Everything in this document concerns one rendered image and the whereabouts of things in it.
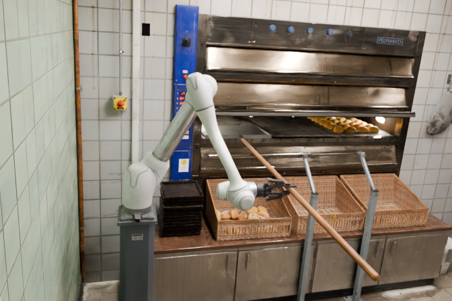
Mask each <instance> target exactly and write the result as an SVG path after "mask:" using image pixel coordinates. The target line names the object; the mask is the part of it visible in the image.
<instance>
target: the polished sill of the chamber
mask: <svg viewBox="0 0 452 301"><path fill-rule="evenodd" d="M399 139H400V138H399V137H397V136H272V138H245V140H246V141H247V142H248V143H298V142H399ZM223 140H224V143H225V144H233V143H243V142H240V141H239V140H238V139H237V138H223ZM201 144H212V142H211V140H210V138H204V137H201Z"/></svg>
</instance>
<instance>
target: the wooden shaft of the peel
mask: <svg viewBox="0 0 452 301"><path fill-rule="evenodd" d="M241 141H242V142H243V143H244V144H245V146H246V147H247V148H248V149H249V150H250V151H251V152H252V153H253V154H254V155H255V156H256V157H257V158H258V160H259V161H260V162H261V163H262V164H263V165H264V166H265V167H266V168H267V169H268V170H269V171H270V172H271V173H272V174H273V175H274V176H275V177H276V178H277V179H282V180H283V181H284V182H285V183H287V182H286V181H285V180H284V179H283V178H282V177H281V176H280V174H279V173H278V172H277V171H276V170H275V169H274V168H273V167H272V166H271V165H270V164H269V163H268V162H267V161H266V160H265V159H264V158H263V157H262V156H261V155H260V154H259V153H258V152H257V151H256V150H255V149H254V148H253V147H252V146H251V145H250V144H249V143H248V142H247V141H246V140H245V139H244V138H241ZM286 189H287V190H288V191H289V192H290V193H291V194H292V195H293V197H294V198H295V199H296V200H297V201H298V202H299V203H300V204H301V205H302V206H303V207H304V208H305V209H306V210H307V211H308V212H309V213H310V214H311V215H312V216H313V217H314V218H315V219H316V220H317V222H318V223H319V224H320V225H321V226H322V227H323V228H324V229H325V230H326V231H327V232H328V233H329V235H330V236H331V237H332V238H333V239H334V240H335V241H336V242H337V243H338V244H339V245H340V246H341V247H342V248H343V249H344V250H345V251H346V252H347V253H348V254H349V255H350V256H351V257H352V259H353V260H354V261H355V262H356V263H357V264H358V265H359V266H360V267H361V268H362V269H363V270H364V271H365V273H366V274H367V275H368V276H369V277H370V278H371V279H372V280H373V281H375V282H377V281H378V280H379V279H380V276H379V274H378V273H377V272H376V271H375V270H374V269H373V268H372V267H371V266H370V265H369V264H368V263H367V262H366V261H365V260H364V259H363V258H362V257H361V256H360V255H359V254H358V253H357V252H356V251H355V250H354V249H353V248H352V247H351V246H350V245H349V244H348V243H347V242H346V241H345V240H344V239H343V238H342V237H341V236H340V235H339V234H338V233H337V232H336V231H335V230H334V229H333V228H332V227H331V226H330V225H329V224H328V223H327V222H326V221H325V220H324V219H323V218H322V217H321V216H320V215H319V214H318V213H317V212H316V211H315V210H314V209H313V208H312V207H311V206H310V205H309V204H308V203H307V202H306V201H305V200H304V199H303V198H302V197H301V196H300V195H299V194H298V193H297V192H296V191H295V190H294V189H293V188H292V187H286Z"/></svg>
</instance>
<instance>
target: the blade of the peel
mask: <svg viewBox="0 0 452 301"><path fill-rule="evenodd" d="M218 128H219V132H220V133H221V136H222V138H237V135H238V134H241V135H242V136H243V137H244V138H272V135H271V134H269V133H267V132H266V131H264V130H263V129H261V128H259V127H257V126H218ZM202 135H203V136H204V138H209V136H208V134H207V132H206V130H205V128H204V126H202Z"/></svg>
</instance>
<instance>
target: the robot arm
mask: <svg viewBox="0 0 452 301"><path fill-rule="evenodd" d="M186 88H187V93H186V96H185V102H184V103H183V105H182V107H181V108H180V110H179V111H178V113H177V114H176V116H175V118H174V119H173V120H172V122H171V124H170V125H169V127H168V129H167V130H166V131H165V134H164V135H163V136H162V138H161V140H160V141H159V143H158V145H157V146H156V147H155V150H153V151H150V152H148V153H147V154H146V155H145V156H144V158H143V160H142V161H141V162H140V163H135V164H132V165H131V166H129V167H128V168H127V170H126V171H125V173H124V176H123V181H122V199H123V204H122V205H121V206H120V208H121V209H122V213H121V217H120V221H121V222H124V221H129V220H134V221H135V222H136V223H139V222H140V221H141V220H154V219H155V216H154V214H153V204H152V197H153V193H154V191H155V188H156V187H157V186H158V185H159V183H160V182H161V180H162V179H163V177H164V175H165V174H166V172H167V170H168V169H169V167H170V162H169V158H170V157H171V155H172V153H173V152H174V151H175V149H176V147H177V146H178V145H179V143H180V141H181V139H182V138H183V137H184V135H185V133H186V132H187V130H188V129H189V127H190V126H191V124H192V123H193V121H194V119H195V118H196V117H197V115H198V117H199V118H200V121H201V122H202V124H203V126H204V128H205V130H206V132H207V134H208V136H209V138H210V140H211V142H212V144H213V146H214V148H215V150H216V152H217V154H218V156H219V158H220V160H221V162H222V164H223V166H224V168H225V170H226V172H227V175H228V178H229V181H225V182H222V183H219V184H218V186H217V189H216V193H217V197H218V198H219V199H220V200H224V201H228V202H231V203H232V204H233V206H234V207H236V208H237V209H238V210H241V211H246V210H249V209H251V208H252V207H253V206H254V203H255V197H264V199H265V200H266V202H267V201H269V200H277V199H282V198H283V196H286V195H289V194H290V192H289V191H288V190H283V191H282V192H281V191H271V189H274V188H277V187H297V186H296V185H295V184H290V183H285V182H284V181H283V180H282V179H270V178H266V179H267V180H266V182H264V183H254V182H246V181H244V180H242V178H241V177H240V175H239V173H238V170H237V168H236V166H235V164H234V162H233V159H232V158H231V155H230V154H229V151H228V149H227V147H226V145H225V143H224V140H223V138H222V136H221V133H220V132H219V128H218V126H217V120H216V116H215V107H214V104H213V97H214V96H215V94H216V92H217V82H216V81H215V79H214V78H212V77H211V76H209V75H202V74H200V73H192V74H190V75H188V77H187V78H186ZM270 182H271V183H277V184H273V185H272V184H270V185H269V184H268V183H270ZM268 195H277V196H268Z"/></svg>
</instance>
